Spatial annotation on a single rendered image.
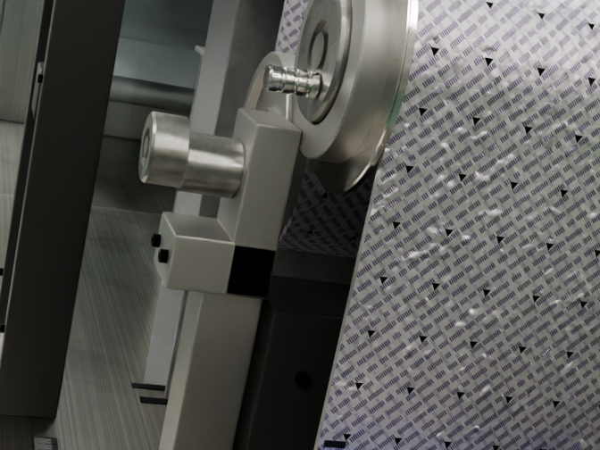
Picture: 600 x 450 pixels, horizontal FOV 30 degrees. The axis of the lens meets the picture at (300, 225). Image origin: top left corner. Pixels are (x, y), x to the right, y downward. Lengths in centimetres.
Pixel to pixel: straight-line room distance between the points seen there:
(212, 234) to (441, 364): 15
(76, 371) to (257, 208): 45
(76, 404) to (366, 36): 51
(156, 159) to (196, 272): 7
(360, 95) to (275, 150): 8
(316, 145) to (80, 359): 52
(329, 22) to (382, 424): 21
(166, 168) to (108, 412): 39
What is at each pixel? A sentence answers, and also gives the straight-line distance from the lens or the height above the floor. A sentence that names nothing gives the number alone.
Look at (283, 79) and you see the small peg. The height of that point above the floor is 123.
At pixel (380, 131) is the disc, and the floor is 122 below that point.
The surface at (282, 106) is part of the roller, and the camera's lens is 71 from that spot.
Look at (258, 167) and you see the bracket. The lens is 62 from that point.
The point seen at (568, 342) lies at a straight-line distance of 63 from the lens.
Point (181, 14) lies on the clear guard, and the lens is 157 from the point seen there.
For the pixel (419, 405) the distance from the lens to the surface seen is 61.
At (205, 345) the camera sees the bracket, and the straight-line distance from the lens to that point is 65.
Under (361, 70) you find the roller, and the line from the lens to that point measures 55.
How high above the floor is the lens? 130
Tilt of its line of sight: 13 degrees down
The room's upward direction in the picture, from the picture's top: 12 degrees clockwise
